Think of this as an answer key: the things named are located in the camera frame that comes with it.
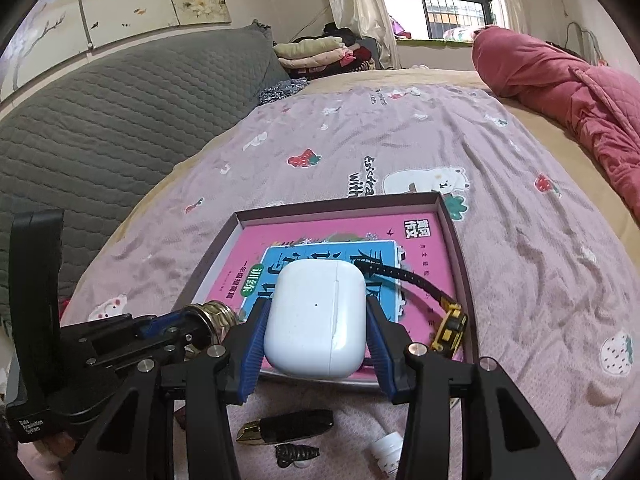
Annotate yellow and black wristwatch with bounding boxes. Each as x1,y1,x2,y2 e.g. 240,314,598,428
378,259,469,358

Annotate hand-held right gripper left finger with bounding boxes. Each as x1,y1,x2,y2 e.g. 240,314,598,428
65,302,271,480

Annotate red quilted duvet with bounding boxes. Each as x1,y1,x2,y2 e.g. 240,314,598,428
471,26,640,211

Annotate pile of dark clothes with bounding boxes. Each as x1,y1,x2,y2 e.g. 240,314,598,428
292,22,381,79

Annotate white earbuds case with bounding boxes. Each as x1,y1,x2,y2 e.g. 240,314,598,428
263,259,368,380

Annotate floral wall painting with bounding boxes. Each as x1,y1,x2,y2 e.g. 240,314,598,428
0,0,231,106

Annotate grey quilted headboard cover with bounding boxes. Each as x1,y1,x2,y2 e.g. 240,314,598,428
0,22,291,321

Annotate black hair clip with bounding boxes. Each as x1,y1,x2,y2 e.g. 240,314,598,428
274,441,321,465

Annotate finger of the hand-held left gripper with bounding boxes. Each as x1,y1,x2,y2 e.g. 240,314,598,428
117,307,201,341
90,341,193,368

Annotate black and gold lipstick tube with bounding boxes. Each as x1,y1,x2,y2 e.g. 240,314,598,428
236,409,335,446

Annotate pink folded cloth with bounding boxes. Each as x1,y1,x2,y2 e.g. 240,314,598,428
277,50,358,71

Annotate blue floral cloth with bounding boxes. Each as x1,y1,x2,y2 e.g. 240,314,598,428
257,79,311,107

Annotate pink printed blanket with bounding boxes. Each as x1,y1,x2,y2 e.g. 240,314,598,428
60,82,640,480

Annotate shallow dark cardboard box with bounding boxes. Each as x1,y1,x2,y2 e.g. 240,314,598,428
172,191,480,393

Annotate pink and blue book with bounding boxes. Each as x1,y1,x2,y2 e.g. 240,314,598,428
192,210,466,386

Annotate white pill bottle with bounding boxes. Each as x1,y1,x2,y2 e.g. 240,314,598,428
370,432,405,478

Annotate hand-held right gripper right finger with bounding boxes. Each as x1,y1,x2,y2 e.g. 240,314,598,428
366,295,576,480

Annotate gold ribbed cylinder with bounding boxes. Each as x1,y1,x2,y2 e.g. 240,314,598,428
187,300,241,343

